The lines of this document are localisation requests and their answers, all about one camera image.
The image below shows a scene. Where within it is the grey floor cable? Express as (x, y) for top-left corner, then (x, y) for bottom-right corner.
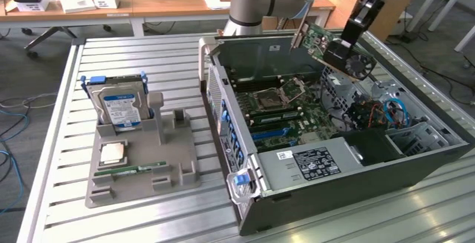
(0, 92), (57, 110)

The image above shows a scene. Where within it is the white frame table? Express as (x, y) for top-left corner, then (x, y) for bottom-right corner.
(406, 0), (475, 52)

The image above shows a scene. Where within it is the black wire bundle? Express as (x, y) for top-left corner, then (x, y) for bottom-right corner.
(343, 95), (387, 130)

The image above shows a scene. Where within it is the grey power supply unit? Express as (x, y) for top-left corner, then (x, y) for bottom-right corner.
(255, 137), (366, 194)

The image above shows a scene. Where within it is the grey plastic parts rack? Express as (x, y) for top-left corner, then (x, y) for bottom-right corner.
(84, 92), (203, 209)

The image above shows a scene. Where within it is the blue floor cable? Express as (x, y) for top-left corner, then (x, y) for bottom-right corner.
(0, 106), (29, 215)

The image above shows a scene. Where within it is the green motherboard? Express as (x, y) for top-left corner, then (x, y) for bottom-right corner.
(232, 73), (339, 153)

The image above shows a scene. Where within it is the installed green RAM stick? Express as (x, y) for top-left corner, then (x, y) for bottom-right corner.
(254, 111), (303, 123)

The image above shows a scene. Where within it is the silver CPU chip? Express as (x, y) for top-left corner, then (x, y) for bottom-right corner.
(100, 143), (125, 166)

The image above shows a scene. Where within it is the metal disk bay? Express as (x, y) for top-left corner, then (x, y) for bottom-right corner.
(386, 121), (451, 158)

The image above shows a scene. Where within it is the blue data wire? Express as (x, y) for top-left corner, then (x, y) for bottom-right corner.
(384, 98), (411, 128)

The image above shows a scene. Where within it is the white box with black lid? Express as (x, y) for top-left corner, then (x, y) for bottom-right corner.
(11, 0), (51, 12)

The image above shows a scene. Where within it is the green graphics card black fan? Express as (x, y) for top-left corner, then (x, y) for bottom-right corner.
(288, 22), (379, 82)

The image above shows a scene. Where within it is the hard disk in blue caddy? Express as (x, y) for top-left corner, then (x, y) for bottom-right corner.
(80, 71), (153, 132)

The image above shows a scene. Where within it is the metal CPU socket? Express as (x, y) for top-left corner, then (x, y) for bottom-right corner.
(252, 77), (308, 113)

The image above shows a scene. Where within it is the open black PC case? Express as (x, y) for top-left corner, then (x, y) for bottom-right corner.
(199, 28), (470, 237)

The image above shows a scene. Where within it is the wooden desk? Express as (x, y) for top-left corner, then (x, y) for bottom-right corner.
(0, 0), (338, 37)

